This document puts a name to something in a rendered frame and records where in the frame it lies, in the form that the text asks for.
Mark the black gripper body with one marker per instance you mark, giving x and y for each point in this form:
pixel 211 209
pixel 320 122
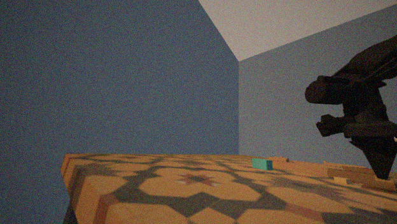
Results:
pixel 371 122

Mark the green rectangular block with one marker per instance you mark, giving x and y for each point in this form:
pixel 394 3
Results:
pixel 262 164

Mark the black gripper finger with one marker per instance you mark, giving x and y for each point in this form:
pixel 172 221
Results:
pixel 380 155

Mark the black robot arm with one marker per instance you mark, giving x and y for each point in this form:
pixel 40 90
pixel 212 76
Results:
pixel 357 81

